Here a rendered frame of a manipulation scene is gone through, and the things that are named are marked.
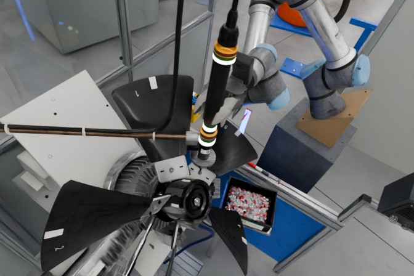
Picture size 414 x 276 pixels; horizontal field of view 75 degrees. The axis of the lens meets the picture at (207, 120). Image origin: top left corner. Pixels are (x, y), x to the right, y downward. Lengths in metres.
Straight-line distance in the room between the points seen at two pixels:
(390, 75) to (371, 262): 1.37
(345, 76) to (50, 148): 1.01
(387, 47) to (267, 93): 1.67
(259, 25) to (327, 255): 1.72
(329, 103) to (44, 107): 1.05
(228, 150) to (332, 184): 1.75
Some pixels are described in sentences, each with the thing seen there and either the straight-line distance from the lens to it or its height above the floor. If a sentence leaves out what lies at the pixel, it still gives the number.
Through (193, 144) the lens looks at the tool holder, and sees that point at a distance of 0.69.
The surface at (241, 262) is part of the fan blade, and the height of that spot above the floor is 0.99.
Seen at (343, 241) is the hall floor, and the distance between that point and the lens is 2.37.
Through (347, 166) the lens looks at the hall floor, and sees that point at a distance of 2.77.
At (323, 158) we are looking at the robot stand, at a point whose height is 0.99.
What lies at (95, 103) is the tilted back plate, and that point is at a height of 1.29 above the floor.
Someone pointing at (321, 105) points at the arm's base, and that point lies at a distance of 1.25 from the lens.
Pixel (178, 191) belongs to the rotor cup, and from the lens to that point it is 0.73.
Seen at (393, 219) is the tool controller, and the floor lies 1.09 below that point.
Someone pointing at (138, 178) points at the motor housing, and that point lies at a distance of 0.82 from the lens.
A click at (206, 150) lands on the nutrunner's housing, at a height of 1.34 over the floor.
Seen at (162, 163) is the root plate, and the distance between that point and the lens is 0.77.
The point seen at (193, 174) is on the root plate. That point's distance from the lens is 0.84.
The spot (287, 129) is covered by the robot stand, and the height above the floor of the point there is 1.00.
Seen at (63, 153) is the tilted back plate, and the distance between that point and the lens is 0.86.
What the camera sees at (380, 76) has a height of 0.77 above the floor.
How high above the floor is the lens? 1.91
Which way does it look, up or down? 48 degrees down
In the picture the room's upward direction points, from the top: 11 degrees clockwise
